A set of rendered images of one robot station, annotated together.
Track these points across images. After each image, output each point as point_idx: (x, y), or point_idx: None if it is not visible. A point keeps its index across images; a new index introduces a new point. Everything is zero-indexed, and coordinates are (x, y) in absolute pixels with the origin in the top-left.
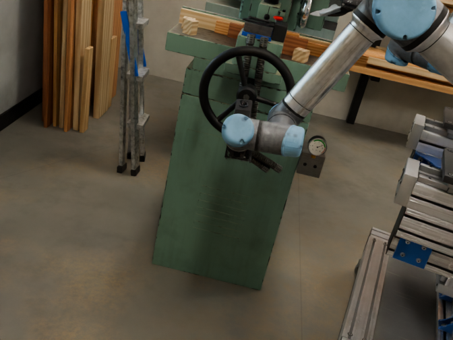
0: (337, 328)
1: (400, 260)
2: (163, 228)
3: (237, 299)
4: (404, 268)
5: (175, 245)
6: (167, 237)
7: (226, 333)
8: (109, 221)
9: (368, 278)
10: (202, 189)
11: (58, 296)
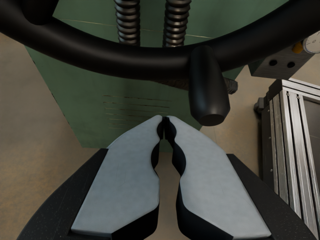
0: None
1: None
2: (77, 129)
3: (165, 171)
4: (319, 125)
5: (97, 138)
6: (85, 135)
7: (161, 223)
8: (37, 100)
9: (299, 159)
10: (105, 98)
11: None
